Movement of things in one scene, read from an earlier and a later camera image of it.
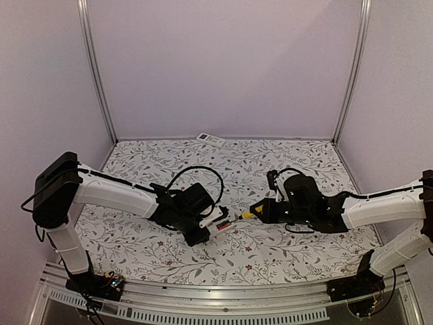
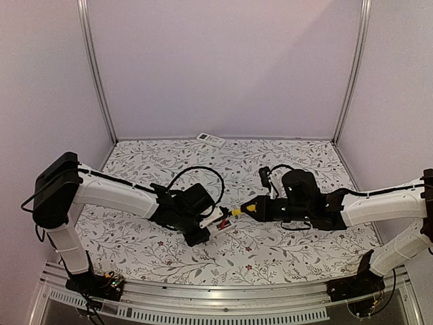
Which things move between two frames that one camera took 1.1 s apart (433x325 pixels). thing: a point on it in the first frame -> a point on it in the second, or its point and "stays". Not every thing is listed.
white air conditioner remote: [216, 227] stays
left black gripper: [195, 240] stays
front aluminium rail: [222, 304] stays
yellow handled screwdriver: [248, 214] -> [236, 212]
